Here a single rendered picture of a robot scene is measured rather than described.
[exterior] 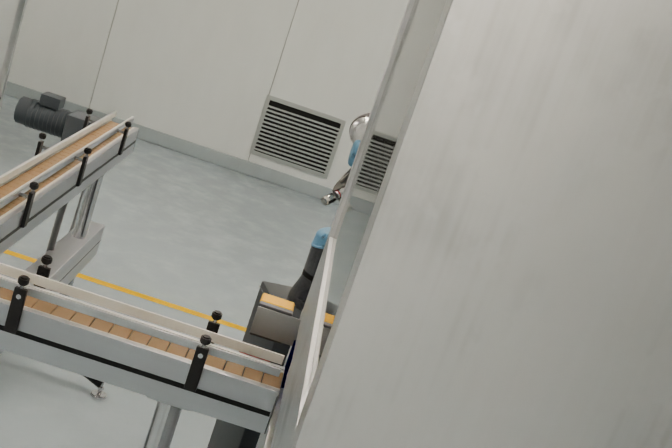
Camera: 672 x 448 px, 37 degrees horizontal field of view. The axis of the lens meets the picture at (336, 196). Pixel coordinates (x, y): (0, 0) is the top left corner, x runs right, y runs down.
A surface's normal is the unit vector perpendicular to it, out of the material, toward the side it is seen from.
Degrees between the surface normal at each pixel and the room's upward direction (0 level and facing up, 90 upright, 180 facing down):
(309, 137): 90
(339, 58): 90
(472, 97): 90
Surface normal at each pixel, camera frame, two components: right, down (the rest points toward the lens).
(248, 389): -0.04, 0.22
